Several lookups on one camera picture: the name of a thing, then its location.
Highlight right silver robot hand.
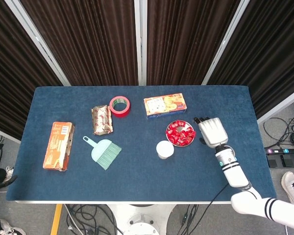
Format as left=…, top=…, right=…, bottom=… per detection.
left=194, top=117, right=229, bottom=149

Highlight red candies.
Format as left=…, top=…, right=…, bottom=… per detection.
left=167, top=120, right=195, bottom=146

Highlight white paper cup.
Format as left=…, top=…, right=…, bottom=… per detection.
left=156, top=140, right=174, bottom=160

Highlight round silver metal plate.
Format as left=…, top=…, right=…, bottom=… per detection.
left=165, top=119, right=196, bottom=147

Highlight yellow blue biscuit box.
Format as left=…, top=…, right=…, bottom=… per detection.
left=143, top=93, right=188, bottom=120

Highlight white partition base bar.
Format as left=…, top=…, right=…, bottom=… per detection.
left=256, top=85, right=294, bottom=125
left=0, top=126, right=22, bottom=144

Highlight black foot pedal unit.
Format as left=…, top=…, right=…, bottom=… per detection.
left=264, top=146, right=294, bottom=168

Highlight blue felt table cover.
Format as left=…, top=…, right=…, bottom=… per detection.
left=5, top=85, right=276, bottom=203

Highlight dark brown pleated curtain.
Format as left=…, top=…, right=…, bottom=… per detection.
left=0, top=0, right=64, bottom=141
left=207, top=0, right=294, bottom=119
left=19, top=0, right=139, bottom=86
left=147, top=0, right=241, bottom=86

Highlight red tape roll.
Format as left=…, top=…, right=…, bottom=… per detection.
left=109, top=96, right=131, bottom=118

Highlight gold foil snack pack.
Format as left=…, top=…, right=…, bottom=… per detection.
left=91, top=104, right=114, bottom=136

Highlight teal hand brush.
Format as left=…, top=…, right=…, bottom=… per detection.
left=82, top=136, right=123, bottom=171

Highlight orange cardboard box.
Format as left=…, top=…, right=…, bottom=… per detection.
left=42, top=121, right=75, bottom=172

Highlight white black sneaker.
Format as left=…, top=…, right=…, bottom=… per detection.
left=0, top=218, right=26, bottom=235

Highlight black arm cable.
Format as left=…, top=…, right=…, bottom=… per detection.
left=207, top=183, right=230, bottom=205

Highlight white partition post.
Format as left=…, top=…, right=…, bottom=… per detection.
left=134, top=0, right=147, bottom=86
left=202, top=0, right=250, bottom=86
left=4, top=0, right=72, bottom=86

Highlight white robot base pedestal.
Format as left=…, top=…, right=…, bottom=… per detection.
left=105, top=204, right=177, bottom=235

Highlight white table frame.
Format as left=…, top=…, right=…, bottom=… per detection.
left=14, top=200, right=236, bottom=205

